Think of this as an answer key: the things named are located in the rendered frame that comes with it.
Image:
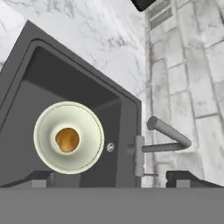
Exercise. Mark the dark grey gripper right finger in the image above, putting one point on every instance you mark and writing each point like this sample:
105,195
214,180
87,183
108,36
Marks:
182,178

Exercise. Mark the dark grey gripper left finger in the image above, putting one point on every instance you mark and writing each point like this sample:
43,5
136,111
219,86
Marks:
38,178

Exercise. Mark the grey sink faucet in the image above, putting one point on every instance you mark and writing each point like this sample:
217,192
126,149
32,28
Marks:
163,140

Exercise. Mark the brown potato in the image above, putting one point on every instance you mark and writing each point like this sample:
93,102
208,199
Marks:
67,140

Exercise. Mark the pale green bowl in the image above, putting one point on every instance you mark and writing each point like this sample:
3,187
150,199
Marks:
87,128

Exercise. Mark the dark grey sink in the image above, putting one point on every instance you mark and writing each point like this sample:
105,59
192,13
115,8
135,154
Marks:
73,87

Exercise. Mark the black appliance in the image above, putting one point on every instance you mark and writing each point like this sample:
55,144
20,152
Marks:
143,3

